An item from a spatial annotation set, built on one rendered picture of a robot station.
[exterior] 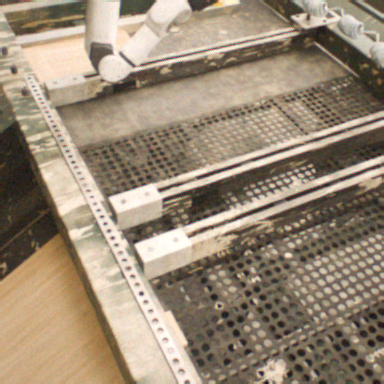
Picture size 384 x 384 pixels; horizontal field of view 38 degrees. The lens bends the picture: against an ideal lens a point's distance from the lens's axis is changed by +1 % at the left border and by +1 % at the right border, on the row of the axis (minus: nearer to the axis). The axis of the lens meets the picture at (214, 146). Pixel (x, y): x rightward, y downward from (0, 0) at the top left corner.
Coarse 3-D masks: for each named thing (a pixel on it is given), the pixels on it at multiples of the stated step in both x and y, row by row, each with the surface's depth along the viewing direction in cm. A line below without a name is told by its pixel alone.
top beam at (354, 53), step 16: (272, 0) 248; (288, 0) 238; (288, 16) 241; (320, 32) 224; (336, 32) 216; (336, 48) 218; (352, 48) 210; (368, 48) 208; (352, 64) 212; (368, 64) 205; (368, 80) 207
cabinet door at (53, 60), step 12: (120, 36) 218; (24, 48) 207; (36, 48) 207; (48, 48) 208; (60, 48) 208; (72, 48) 209; (84, 48) 210; (36, 60) 201; (48, 60) 202; (60, 60) 203; (72, 60) 203; (84, 60) 204; (36, 72) 195; (48, 72) 196; (60, 72) 197; (72, 72) 197
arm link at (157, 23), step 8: (160, 0) 158; (168, 0) 158; (176, 0) 157; (184, 0) 159; (152, 8) 158; (160, 8) 158; (168, 8) 157; (176, 8) 157; (152, 16) 158; (160, 16) 158; (168, 16) 157; (144, 24) 162; (152, 24) 159; (160, 24) 158; (168, 24) 159; (152, 32) 161; (160, 32) 160
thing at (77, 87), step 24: (312, 24) 218; (216, 48) 208; (240, 48) 208; (264, 48) 214; (288, 48) 221; (96, 72) 188; (144, 72) 193; (168, 72) 198; (192, 72) 204; (48, 96) 182; (72, 96) 184; (96, 96) 189
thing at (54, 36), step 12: (228, 0) 245; (192, 12) 234; (204, 12) 237; (216, 12) 240; (228, 12) 243; (120, 24) 221; (132, 24) 223; (24, 36) 209; (36, 36) 210; (48, 36) 210; (60, 36) 211; (72, 36) 214
